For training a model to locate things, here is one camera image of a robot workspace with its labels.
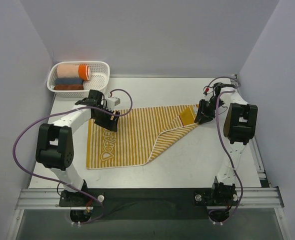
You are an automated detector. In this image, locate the yellow white striped towel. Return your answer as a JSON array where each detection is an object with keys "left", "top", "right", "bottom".
[{"left": 86, "top": 104, "right": 199, "bottom": 170}]

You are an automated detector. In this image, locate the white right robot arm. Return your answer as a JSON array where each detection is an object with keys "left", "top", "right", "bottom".
[{"left": 194, "top": 82, "right": 258, "bottom": 206}]

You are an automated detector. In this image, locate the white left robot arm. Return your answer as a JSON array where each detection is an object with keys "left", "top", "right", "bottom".
[{"left": 35, "top": 90, "right": 121, "bottom": 206}]

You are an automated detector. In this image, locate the white perforated plastic basket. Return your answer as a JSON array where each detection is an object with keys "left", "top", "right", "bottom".
[{"left": 47, "top": 61, "right": 110, "bottom": 98}]

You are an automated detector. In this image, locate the brown rolled towel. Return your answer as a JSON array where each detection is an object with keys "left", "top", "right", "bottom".
[{"left": 54, "top": 84, "right": 84, "bottom": 91}]

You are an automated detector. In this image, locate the blue grey rolled towel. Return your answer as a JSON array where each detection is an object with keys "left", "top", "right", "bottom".
[{"left": 55, "top": 77, "right": 83, "bottom": 85}]

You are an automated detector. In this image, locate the peach orange rolled towel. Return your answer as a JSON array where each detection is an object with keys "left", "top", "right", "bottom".
[{"left": 56, "top": 63, "right": 91, "bottom": 81}]

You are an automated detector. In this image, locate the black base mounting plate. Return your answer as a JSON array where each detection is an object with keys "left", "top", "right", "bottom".
[{"left": 58, "top": 188, "right": 239, "bottom": 220}]

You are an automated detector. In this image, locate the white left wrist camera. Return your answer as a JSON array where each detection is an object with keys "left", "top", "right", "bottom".
[{"left": 105, "top": 96, "right": 121, "bottom": 111}]

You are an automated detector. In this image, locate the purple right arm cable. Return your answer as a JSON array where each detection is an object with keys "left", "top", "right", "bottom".
[{"left": 203, "top": 75, "right": 245, "bottom": 223}]

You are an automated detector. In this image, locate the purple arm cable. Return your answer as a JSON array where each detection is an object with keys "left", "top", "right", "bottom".
[
  {"left": 13, "top": 89, "right": 134, "bottom": 224},
  {"left": 203, "top": 75, "right": 245, "bottom": 223}
]

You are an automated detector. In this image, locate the aluminium right side rail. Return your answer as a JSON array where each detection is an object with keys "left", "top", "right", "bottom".
[{"left": 248, "top": 137, "right": 271, "bottom": 188}]

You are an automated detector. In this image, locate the aluminium rail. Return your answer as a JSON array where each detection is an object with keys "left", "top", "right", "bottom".
[
  {"left": 248, "top": 137, "right": 271, "bottom": 188},
  {"left": 15, "top": 187, "right": 284, "bottom": 210}
]

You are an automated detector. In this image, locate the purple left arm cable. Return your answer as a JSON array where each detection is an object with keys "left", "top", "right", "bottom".
[{"left": 13, "top": 89, "right": 134, "bottom": 224}]

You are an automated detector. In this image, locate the aluminium front rail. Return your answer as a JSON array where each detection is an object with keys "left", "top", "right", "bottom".
[{"left": 15, "top": 187, "right": 284, "bottom": 210}]

